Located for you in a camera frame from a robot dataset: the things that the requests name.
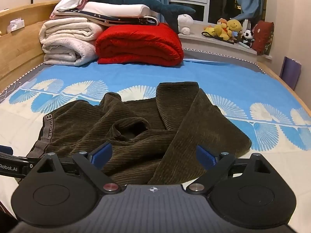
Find panda plush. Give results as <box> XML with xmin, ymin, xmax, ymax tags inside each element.
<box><xmin>243</xmin><ymin>30</ymin><xmax>254</xmax><ymax>46</ymax></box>

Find dark red cushion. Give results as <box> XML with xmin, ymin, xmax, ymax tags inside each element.
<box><xmin>251</xmin><ymin>21</ymin><xmax>274</xmax><ymax>56</ymax></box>

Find tissue box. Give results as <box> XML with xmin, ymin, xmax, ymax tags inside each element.
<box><xmin>7</xmin><ymin>18</ymin><xmax>25</xmax><ymax>33</ymax></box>

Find wooden bed frame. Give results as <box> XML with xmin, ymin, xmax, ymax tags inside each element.
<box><xmin>255</xmin><ymin>61</ymin><xmax>311</xmax><ymax>117</ymax></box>

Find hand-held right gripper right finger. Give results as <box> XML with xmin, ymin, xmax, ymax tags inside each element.
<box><xmin>187</xmin><ymin>145</ymin><xmax>271</xmax><ymax>195</ymax></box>

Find white window sill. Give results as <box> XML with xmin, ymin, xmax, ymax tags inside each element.
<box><xmin>178</xmin><ymin>21</ymin><xmax>273</xmax><ymax>60</ymax></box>

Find white window frame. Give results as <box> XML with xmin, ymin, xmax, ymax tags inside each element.
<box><xmin>168</xmin><ymin>0</ymin><xmax>243</xmax><ymax>25</ymax></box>

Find yellow round smiling plush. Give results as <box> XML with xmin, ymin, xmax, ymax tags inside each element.
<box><xmin>227</xmin><ymin>19</ymin><xmax>243</xmax><ymax>36</ymax></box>

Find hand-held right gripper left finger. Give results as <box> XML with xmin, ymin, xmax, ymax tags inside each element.
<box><xmin>36</xmin><ymin>143</ymin><xmax>122</xmax><ymax>195</ymax></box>

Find white pillow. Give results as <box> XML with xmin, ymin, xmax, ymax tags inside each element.
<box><xmin>55</xmin><ymin>1</ymin><xmax>152</xmax><ymax>18</ymax></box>

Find red folded blanket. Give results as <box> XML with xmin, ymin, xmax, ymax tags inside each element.
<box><xmin>95</xmin><ymin>23</ymin><xmax>184</xmax><ymax>66</ymax></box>

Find yellow duck plush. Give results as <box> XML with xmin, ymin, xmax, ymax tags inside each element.
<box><xmin>204</xmin><ymin>25</ymin><xmax>230</xmax><ymax>40</ymax></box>

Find purple paper bag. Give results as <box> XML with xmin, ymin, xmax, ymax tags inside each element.
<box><xmin>279</xmin><ymin>56</ymin><xmax>302</xmax><ymax>90</ymax></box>

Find white fleece folded blanket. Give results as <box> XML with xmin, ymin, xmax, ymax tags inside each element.
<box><xmin>39</xmin><ymin>17</ymin><xmax>105</xmax><ymax>66</ymax></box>

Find white round plush toy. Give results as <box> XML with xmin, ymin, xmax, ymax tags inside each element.
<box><xmin>177</xmin><ymin>14</ymin><xmax>194</xmax><ymax>35</ymax></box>

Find wooden headboard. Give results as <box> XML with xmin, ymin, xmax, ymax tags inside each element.
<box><xmin>0</xmin><ymin>0</ymin><xmax>61</xmax><ymax>88</ymax></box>

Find brown corduroy pants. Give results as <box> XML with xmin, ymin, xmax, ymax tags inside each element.
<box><xmin>18</xmin><ymin>81</ymin><xmax>252</xmax><ymax>185</ymax></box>

